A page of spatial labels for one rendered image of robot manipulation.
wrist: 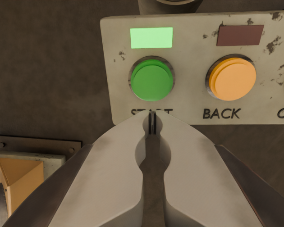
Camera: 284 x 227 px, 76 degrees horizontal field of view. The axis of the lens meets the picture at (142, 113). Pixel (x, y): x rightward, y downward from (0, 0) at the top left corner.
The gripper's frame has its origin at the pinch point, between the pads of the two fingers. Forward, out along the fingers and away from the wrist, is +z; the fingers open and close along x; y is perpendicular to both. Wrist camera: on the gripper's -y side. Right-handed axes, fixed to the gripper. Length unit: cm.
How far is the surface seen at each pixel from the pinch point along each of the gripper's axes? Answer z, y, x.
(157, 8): 21.1, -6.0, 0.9
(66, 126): 56, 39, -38
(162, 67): 5.9, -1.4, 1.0
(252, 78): 5.7, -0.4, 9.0
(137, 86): 5.6, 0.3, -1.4
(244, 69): 5.7, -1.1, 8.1
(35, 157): 42, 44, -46
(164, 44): 6.6, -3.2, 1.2
